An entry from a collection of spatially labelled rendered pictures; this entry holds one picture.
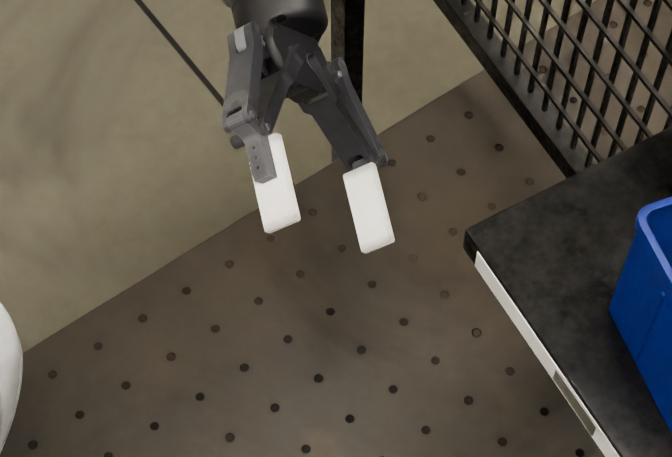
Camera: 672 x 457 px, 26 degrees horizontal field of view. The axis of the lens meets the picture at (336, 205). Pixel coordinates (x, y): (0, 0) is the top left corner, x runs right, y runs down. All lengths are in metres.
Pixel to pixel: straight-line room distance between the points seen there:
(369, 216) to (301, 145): 1.14
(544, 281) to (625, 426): 0.12
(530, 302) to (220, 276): 0.46
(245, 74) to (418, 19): 1.39
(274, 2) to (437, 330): 0.40
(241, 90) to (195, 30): 1.38
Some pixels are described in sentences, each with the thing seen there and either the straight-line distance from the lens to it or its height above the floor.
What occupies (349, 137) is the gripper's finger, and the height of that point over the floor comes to 0.95.
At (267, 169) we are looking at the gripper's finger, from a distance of 1.07.
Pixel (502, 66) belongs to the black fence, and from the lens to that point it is 1.49.
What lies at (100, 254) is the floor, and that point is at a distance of 2.26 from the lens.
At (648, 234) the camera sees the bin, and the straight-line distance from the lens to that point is 0.94.
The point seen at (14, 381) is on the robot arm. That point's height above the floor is 1.02.
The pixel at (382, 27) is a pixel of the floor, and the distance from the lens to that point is 2.47.
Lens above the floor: 1.96
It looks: 60 degrees down
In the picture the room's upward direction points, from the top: straight up
